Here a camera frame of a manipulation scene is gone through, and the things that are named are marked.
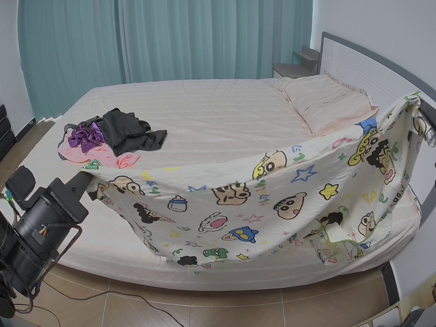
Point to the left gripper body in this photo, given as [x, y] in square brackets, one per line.
[51, 216]

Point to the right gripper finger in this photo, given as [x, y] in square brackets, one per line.
[429, 116]

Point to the white printed pyjama top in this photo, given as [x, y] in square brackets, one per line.
[255, 209]

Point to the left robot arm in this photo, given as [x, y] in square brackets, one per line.
[24, 271]

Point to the bed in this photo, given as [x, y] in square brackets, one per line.
[221, 114]

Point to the pink garment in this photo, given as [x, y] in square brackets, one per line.
[98, 157]

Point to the purple satin garment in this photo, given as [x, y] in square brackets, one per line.
[85, 138]

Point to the grey garment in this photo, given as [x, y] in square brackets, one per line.
[73, 126]

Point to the dark grey chest of drawers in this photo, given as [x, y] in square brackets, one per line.
[6, 135]

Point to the black garment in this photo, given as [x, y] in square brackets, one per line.
[126, 131]

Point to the grey bedside table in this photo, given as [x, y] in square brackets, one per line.
[299, 66]

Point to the blue-green curtain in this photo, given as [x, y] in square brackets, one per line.
[68, 46]
[211, 29]

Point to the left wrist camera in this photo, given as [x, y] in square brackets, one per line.
[20, 182]

